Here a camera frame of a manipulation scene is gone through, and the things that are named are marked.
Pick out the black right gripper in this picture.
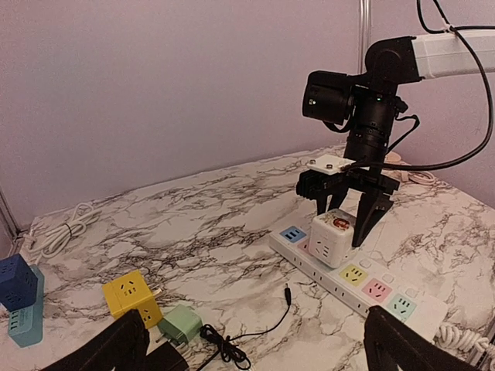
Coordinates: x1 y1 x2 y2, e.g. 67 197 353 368
295 167 400 247

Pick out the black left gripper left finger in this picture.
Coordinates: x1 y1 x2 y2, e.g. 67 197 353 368
45 309 150 371

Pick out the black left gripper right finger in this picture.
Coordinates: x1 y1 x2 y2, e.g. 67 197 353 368
364 306 475 371

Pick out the white cube socket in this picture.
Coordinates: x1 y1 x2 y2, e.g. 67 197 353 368
309 209 356 268

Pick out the yellow cube socket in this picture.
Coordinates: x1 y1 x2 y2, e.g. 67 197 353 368
102 270 163 329

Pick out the green plug adapter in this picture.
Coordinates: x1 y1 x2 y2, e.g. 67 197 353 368
157 305 203 345

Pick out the long white power strip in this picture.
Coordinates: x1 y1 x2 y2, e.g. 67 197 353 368
269 226 492 355

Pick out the teal power strip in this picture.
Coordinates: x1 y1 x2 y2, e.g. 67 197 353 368
8 265 45 348

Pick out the blue cube socket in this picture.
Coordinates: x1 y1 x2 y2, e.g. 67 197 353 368
0 254 38 312

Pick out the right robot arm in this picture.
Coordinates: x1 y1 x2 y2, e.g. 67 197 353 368
296 22 494 247

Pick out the pink round power strip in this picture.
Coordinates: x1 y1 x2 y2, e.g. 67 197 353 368
384 150 436 186

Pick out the black power adapter with cable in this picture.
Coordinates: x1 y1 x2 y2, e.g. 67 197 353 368
155 284 292 370

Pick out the white power strip cable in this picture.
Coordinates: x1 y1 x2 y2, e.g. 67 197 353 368
22 203 101 259

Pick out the left aluminium frame post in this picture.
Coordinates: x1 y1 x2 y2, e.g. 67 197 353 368
1 190 24 258

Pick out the aluminium frame post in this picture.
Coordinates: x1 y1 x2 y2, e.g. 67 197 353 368
358 0 371 73
1 190 24 258

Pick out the right aluminium frame post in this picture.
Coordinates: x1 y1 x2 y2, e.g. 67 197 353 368
358 0 371 73

